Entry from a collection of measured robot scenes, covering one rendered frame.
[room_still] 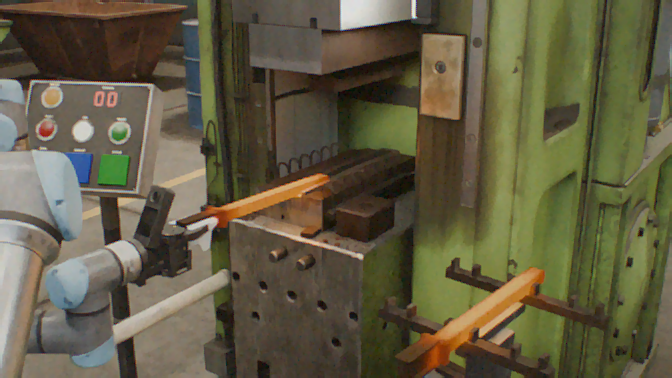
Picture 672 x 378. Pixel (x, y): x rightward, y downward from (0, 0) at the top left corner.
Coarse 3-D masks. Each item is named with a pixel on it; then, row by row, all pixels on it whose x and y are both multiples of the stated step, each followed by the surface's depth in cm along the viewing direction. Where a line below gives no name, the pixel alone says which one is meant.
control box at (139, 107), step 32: (32, 96) 186; (64, 96) 185; (128, 96) 182; (160, 96) 186; (32, 128) 184; (64, 128) 183; (96, 128) 181; (128, 128) 180; (160, 128) 187; (96, 160) 180; (96, 192) 180; (128, 192) 177
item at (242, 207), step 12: (300, 180) 169; (312, 180) 170; (324, 180) 173; (264, 192) 160; (276, 192) 160; (288, 192) 162; (300, 192) 166; (240, 204) 151; (252, 204) 153; (264, 204) 156; (192, 216) 142; (204, 216) 142; (216, 216) 145; (228, 216) 147
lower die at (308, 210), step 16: (336, 160) 192; (352, 160) 189; (400, 160) 191; (288, 176) 182; (304, 176) 179; (336, 176) 176; (368, 176) 179; (256, 192) 174; (304, 192) 165; (320, 192) 167; (336, 192) 167; (352, 192) 173; (272, 208) 172; (288, 208) 169; (304, 208) 167; (320, 208) 164; (304, 224) 168; (320, 224) 165; (336, 224) 169
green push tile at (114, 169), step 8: (104, 160) 179; (112, 160) 178; (120, 160) 178; (128, 160) 178; (104, 168) 178; (112, 168) 178; (120, 168) 178; (128, 168) 178; (104, 176) 178; (112, 176) 177; (120, 176) 177; (104, 184) 178; (112, 184) 177; (120, 184) 177
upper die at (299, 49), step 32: (256, 32) 161; (288, 32) 156; (320, 32) 151; (352, 32) 160; (384, 32) 171; (416, 32) 183; (256, 64) 163; (288, 64) 158; (320, 64) 153; (352, 64) 162
